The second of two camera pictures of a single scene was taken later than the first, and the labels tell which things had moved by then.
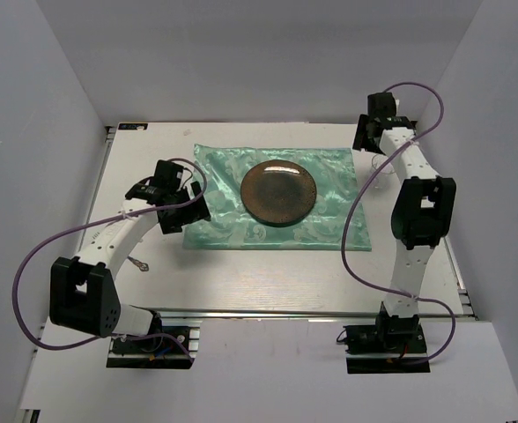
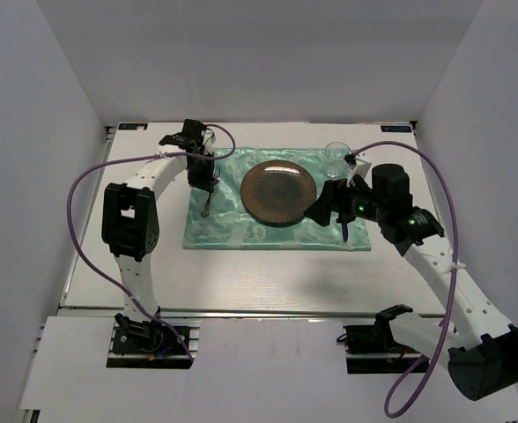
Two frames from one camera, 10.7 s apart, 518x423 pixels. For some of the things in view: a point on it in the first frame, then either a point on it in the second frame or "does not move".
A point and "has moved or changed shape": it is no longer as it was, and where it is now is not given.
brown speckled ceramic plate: x=277 y=193 does not move
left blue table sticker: x=133 y=126 does not move
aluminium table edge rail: x=299 y=314 does not move
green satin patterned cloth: x=280 y=198 does not move
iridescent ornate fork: x=143 y=266 has moved or changed shape
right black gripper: x=362 y=139 -> x=338 y=192
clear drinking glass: x=382 y=181 has moved or changed shape
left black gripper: x=195 y=211 -> x=204 y=181
